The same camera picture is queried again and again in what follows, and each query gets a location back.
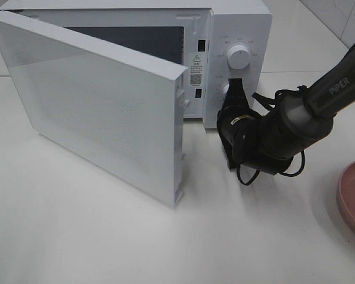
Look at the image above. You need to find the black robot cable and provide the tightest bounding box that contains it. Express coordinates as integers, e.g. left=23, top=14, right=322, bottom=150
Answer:
left=235, top=85, right=308, bottom=186

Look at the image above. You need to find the white microwave door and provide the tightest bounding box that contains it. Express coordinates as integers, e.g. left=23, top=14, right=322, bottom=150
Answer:
left=0, top=11, right=187, bottom=207

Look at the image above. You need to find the white microwave oven body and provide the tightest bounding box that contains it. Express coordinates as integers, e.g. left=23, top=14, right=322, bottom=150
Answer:
left=1, top=1, right=272, bottom=128

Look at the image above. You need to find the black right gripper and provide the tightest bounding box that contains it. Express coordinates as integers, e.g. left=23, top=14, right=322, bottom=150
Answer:
left=217, top=78, right=260, bottom=170

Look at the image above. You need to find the upper white power knob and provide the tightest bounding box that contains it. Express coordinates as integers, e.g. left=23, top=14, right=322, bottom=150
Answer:
left=225, top=42, right=251, bottom=70

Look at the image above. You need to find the lower white timer knob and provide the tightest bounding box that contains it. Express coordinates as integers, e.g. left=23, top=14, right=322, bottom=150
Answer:
left=221, top=83, right=230, bottom=101

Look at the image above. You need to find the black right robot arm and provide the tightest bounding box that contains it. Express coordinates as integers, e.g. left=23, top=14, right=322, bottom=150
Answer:
left=217, top=43, right=355, bottom=179

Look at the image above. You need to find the pink round plate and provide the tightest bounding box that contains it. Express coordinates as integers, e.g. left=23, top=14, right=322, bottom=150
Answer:
left=336, top=161, right=355, bottom=233

